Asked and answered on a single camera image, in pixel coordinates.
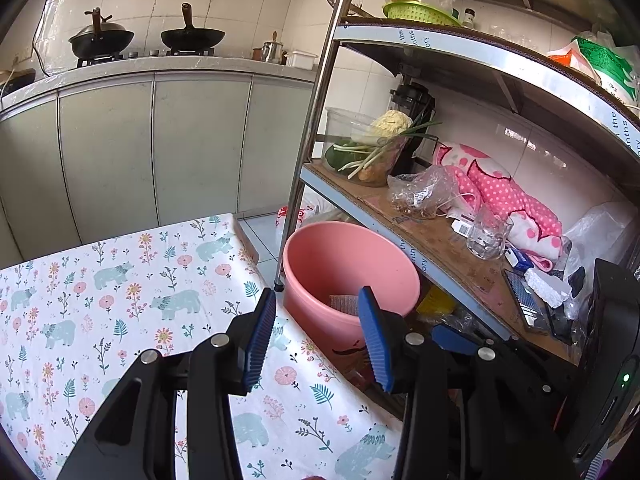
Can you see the white rectangular container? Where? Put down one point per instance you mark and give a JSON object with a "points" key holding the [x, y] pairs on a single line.
{"points": [[301, 59]]}

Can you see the large clear plastic bag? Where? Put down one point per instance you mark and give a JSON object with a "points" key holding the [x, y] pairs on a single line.
{"points": [[605, 230]]}

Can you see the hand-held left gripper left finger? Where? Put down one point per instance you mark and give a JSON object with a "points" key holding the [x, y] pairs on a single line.
{"points": [[260, 340]]}

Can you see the metal kettle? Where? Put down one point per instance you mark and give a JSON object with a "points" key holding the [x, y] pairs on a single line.
{"points": [[273, 52]]}

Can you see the black wok with lid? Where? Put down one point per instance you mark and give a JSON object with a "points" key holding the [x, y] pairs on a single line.
{"points": [[100, 37]]}

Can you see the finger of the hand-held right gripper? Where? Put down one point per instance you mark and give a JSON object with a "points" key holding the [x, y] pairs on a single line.
{"points": [[552, 410], [452, 340]]}

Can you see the green white rice sack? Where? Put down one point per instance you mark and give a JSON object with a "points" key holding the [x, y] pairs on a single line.
{"points": [[600, 67]]}

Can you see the grey kitchen counter cabinets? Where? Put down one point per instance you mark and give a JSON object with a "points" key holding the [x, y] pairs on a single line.
{"points": [[150, 150]]}

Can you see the small copper pot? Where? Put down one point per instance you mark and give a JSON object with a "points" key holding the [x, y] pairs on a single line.
{"points": [[257, 54]]}

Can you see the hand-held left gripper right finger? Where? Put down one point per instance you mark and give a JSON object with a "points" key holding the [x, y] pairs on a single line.
{"points": [[377, 345]]}

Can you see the gas stove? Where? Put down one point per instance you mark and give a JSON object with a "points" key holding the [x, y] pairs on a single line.
{"points": [[145, 56]]}

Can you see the black blender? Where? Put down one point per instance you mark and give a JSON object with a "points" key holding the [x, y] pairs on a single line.
{"points": [[412, 100]]}

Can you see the green onions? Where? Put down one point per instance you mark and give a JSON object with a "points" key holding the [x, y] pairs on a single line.
{"points": [[380, 152]]}

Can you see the cauliflower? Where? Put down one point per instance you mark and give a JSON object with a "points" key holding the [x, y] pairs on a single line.
{"points": [[385, 127]]}

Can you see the white plastic bag red print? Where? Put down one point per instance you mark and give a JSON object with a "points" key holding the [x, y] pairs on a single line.
{"points": [[300, 215]]}

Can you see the pink polka dot cloth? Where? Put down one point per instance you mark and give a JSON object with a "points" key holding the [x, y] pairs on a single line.
{"points": [[505, 195]]}

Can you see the pink plastic bucket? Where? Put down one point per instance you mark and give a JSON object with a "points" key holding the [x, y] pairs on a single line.
{"points": [[320, 270]]}

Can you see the clear plastic vegetable container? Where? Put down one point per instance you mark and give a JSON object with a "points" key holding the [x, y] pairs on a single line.
{"points": [[345, 125]]}

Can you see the black smartphone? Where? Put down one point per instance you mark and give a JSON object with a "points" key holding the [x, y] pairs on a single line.
{"points": [[525, 302]]}

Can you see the yellow package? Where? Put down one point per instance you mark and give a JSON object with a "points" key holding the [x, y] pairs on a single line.
{"points": [[435, 302]]}

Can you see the electric cooker with glass lid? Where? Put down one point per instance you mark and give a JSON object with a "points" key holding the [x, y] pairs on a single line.
{"points": [[17, 82]]}

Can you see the metal shelf rack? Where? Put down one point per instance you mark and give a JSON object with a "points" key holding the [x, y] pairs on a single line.
{"points": [[450, 45]]}

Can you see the floral bear print tablecloth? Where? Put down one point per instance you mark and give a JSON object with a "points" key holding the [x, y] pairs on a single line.
{"points": [[125, 320]]}

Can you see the white foam piece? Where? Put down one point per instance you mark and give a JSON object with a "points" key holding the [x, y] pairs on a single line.
{"points": [[547, 285]]}

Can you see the clear glass mug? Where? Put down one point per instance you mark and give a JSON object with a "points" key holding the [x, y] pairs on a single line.
{"points": [[487, 235]]}

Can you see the dark green vegetable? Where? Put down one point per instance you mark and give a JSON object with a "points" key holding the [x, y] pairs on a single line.
{"points": [[337, 157]]}

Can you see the white barcode label box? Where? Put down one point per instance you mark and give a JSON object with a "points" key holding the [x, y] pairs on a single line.
{"points": [[462, 225]]}

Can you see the black open wok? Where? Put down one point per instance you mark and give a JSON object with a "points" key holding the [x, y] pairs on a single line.
{"points": [[192, 37]]}

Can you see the clear plastic bag of grain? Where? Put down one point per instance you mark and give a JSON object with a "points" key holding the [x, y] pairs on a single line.
{"points": [[420, 192]]}

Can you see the small blue box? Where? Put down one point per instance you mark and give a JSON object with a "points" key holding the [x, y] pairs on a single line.
{"points": [[519, 258]]}

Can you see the green plastic basket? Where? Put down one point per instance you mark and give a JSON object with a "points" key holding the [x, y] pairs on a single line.
{"points": [[420, 15]]}

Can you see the cardboard shelf liner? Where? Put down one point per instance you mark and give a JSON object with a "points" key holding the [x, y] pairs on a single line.
{"points": [[440, 255]]}

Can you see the grey metallic wrapper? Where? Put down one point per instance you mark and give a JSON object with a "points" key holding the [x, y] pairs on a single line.
{"points": [[345, 305]]}

